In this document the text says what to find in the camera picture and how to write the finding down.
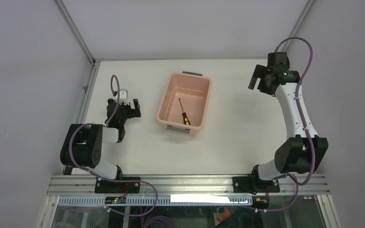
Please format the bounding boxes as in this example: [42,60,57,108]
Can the black yellow screwdriver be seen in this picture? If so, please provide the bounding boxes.
[179,98,191,125]

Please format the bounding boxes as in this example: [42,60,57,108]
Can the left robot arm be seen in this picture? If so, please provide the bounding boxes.
[60,98,141,181]

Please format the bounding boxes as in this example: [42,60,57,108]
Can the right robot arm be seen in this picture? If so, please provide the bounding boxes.
[249,52,328,192]

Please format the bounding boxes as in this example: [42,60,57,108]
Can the pink plastic bin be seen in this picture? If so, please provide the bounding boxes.
[156,71,212,136]

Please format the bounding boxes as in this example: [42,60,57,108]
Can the orange object below table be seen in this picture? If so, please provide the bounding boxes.
[214,206,235,224]

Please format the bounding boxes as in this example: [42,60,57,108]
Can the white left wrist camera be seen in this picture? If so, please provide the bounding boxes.
[115,89,130,105]

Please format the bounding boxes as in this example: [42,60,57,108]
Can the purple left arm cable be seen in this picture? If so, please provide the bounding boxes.
[68,74,159,217]

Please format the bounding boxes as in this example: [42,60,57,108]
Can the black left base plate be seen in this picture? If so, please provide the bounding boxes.
[94,176,141,194]

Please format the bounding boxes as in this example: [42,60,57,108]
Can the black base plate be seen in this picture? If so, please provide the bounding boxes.
[232,175,280,195]
[94,176,141,194]

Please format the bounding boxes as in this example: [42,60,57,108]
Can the aluminium frame rail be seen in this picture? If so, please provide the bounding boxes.
[47,174,331,196]

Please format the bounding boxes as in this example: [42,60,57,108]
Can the white slotted cable duct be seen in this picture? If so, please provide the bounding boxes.
[58,194,252,207]

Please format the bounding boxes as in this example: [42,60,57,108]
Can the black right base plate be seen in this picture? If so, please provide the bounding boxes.
[232,175,280,195]

